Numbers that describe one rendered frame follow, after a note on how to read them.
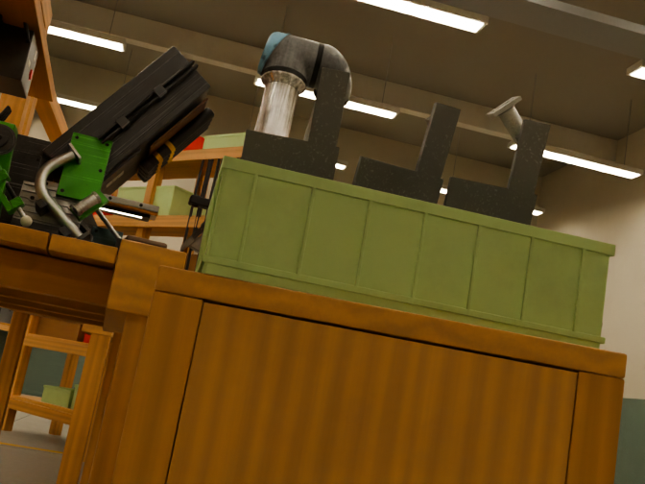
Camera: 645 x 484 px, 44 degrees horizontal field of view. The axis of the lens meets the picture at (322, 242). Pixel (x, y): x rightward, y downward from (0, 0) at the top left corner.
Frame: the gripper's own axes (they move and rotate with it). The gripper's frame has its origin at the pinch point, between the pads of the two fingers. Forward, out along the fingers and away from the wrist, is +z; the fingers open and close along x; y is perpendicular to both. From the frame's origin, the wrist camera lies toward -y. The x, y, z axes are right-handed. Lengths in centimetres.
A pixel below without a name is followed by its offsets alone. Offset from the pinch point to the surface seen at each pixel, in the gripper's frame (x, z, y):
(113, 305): -61, 29, 0
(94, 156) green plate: 4.4, -1.0, -36.5
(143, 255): -61, 17, -3
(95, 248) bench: -60, 23, -11
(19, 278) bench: -52, 38, -18
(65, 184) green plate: 1.5, 11.1, -35.1
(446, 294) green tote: -124, -2, 33
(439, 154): -113, -22, 19
